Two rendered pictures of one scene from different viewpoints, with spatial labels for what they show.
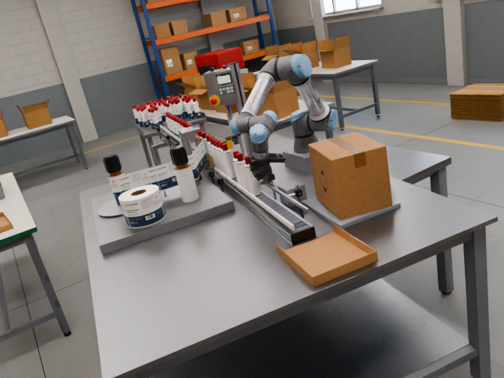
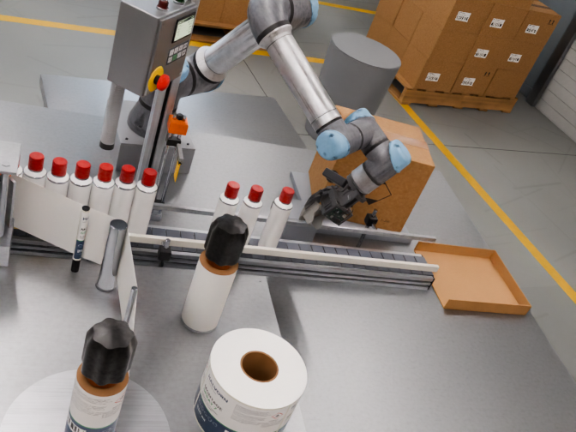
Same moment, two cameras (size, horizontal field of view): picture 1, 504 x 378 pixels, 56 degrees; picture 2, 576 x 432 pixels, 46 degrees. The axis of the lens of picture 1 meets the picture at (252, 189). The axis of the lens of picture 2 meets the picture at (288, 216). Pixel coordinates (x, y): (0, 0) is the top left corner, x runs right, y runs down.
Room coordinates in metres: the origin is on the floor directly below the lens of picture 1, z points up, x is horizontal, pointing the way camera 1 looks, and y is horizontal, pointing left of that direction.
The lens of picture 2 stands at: (2.41, 1.48, 2.03)
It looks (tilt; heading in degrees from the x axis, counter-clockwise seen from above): 34 degrees down; 262
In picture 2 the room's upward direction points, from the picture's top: 22 degrees clockwise
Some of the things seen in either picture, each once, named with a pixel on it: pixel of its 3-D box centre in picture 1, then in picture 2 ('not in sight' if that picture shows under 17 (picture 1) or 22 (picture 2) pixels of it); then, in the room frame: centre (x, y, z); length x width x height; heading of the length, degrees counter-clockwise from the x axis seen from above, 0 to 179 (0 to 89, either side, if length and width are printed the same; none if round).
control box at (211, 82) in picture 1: (223, 87); (153, 41); (2.64, 0.03, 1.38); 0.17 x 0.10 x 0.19; 72
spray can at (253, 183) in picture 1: (251, 175); (277, 219); (2.23, -0.01, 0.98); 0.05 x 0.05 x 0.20
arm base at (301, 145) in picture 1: (305, 140); (155, 112); (2.65, -0.36, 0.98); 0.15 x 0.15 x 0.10
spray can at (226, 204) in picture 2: (239, 169); (224, 215); (2.37, 0.04, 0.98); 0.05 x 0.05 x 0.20
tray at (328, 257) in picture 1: (324, 252); (471, 277); (1.56, -0.21, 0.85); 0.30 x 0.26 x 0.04; 17
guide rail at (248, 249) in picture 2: (246, 192); (267, 251); (2.23, 0.03, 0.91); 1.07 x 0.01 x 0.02; 17
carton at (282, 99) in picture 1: (274, 94); not in sight; (4.46, -0.39, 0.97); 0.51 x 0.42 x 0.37; 122
